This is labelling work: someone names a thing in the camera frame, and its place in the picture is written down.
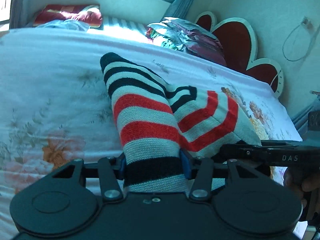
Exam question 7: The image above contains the striped mattress cover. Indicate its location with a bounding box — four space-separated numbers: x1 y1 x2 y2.
87 16 152 44

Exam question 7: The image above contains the wall power socket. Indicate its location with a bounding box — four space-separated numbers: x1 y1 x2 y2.
301 17 313 30

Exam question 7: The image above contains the striped knit sweater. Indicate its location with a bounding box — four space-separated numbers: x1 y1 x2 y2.
100 53 261 192

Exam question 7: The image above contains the person's right hand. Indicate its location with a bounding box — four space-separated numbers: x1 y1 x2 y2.
284 167 319 207

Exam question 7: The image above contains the left blue curtain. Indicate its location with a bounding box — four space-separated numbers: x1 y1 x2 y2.
9 0 28 29

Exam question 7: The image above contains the white charger cable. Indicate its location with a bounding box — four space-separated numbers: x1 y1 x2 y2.
282 22 317 62

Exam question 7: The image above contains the red and white headboard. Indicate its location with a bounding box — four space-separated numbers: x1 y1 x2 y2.
195 11 284 98

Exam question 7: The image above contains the floral white bed sheet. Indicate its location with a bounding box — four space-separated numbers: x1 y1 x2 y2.
1 28 301 239

